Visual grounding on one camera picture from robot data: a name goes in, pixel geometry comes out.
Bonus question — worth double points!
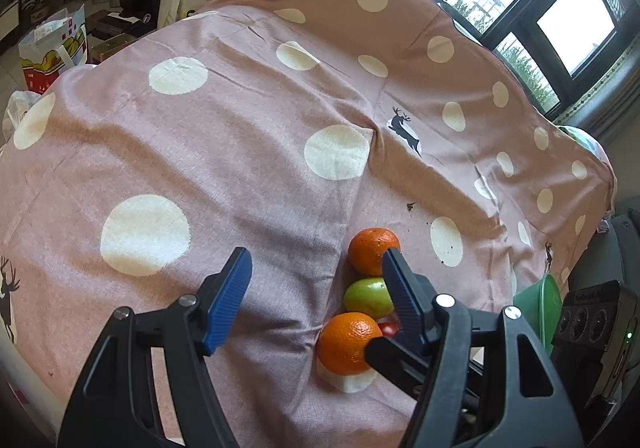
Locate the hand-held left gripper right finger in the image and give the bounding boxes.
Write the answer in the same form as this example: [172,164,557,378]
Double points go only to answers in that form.
[381,247,586,448]

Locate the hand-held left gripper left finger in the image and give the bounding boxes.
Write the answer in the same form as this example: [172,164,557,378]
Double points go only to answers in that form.
[57,247,253,448]

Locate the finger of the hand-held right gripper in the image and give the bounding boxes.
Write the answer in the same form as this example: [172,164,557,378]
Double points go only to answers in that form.
[364,337,435,399]

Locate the small green fruit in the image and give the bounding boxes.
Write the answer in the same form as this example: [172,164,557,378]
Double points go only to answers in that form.
[343,277,396,320]

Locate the orange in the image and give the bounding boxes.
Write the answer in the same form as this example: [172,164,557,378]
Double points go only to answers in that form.
[316,312,383,376]
[348,227,402,277]

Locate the green plastic bowl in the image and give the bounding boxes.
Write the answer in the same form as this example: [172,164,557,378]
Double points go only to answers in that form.
[512,273,566,359]

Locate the pink polka dot blanket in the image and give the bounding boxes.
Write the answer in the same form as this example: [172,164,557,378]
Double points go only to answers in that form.
[0,0,618,448]

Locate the patterned curtain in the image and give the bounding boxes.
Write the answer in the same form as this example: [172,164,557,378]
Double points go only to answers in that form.
[552,48,640,139]

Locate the white plastic bag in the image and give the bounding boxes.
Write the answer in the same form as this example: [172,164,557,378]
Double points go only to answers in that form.
[2,90,43,144]

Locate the cardboard boxes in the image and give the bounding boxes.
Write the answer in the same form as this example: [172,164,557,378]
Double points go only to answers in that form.
[87,10,151,64]

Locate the black framed window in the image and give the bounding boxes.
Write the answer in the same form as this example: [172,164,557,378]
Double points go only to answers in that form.
[300,0,640,139]

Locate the printed paper shopping bag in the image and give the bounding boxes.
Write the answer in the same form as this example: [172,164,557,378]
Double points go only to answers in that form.
[19,7,90,95]

